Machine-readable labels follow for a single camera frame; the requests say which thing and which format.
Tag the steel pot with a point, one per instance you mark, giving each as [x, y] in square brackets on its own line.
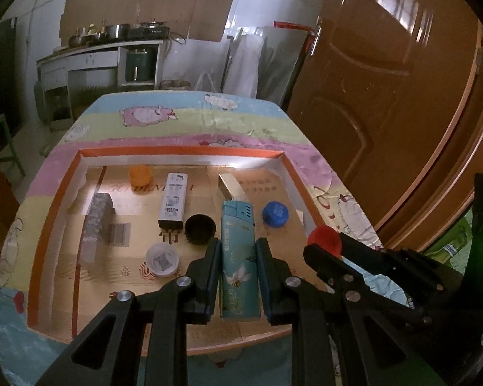
[117, 30]

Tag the pastel printed blanket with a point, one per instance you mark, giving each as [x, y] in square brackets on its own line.
[165, 128]

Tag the white plastic sheet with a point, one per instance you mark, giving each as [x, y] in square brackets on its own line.
[245, 64]

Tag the green stool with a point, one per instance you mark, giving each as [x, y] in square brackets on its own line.
[4, 140]

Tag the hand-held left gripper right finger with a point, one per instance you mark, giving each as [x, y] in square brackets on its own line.
[263, 277]

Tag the red strip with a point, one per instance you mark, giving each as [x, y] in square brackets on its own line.
[289, 25]

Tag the black bottle cap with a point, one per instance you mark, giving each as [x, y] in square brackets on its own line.
[200, 229]

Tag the blue bottle cap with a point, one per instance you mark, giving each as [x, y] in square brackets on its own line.
[275, 213]

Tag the orange bottle cap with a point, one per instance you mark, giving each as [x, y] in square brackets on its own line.
[139, 175]

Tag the lidded pan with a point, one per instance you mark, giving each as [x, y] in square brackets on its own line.
[153, 23]

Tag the white bottle cap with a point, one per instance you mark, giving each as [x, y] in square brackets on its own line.
[162, 259]

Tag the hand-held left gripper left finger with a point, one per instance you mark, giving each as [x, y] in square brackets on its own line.
[214, 273]

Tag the black induction cooker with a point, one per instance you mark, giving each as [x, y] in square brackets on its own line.
[149, 32]

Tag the brown wooden door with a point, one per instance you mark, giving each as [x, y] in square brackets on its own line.
[386, 108]

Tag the round basket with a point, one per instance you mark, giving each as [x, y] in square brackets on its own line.
[175, 84]

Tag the green carton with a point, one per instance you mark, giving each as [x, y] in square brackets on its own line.
[453, 246]

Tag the green cooker pot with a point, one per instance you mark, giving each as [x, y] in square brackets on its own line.
[137, 64]

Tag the small wooden block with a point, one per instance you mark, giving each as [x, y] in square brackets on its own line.
[233, 187]

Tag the white kitchen counter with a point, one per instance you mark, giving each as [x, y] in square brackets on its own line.
[92, 58]

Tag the cardboard wall sheets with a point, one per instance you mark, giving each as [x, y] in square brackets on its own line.
[161, 4]

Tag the grey cylinder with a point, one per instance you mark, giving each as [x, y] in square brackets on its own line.
[39, 102]

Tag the wooden door frame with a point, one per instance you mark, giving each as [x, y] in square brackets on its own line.
[467, 148]

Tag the red bottle cap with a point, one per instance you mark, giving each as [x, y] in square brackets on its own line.
[326, 238]

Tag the shallow cardboard box orange rim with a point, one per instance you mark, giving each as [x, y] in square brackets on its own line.
[124, 301]

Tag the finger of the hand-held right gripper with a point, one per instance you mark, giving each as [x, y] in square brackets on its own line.
[362, 251]
[326, 265]

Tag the clear plastic sheet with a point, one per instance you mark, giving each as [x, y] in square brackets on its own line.
[279, 64]

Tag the steel bowl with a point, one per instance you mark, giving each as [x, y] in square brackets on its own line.
[74, 41]

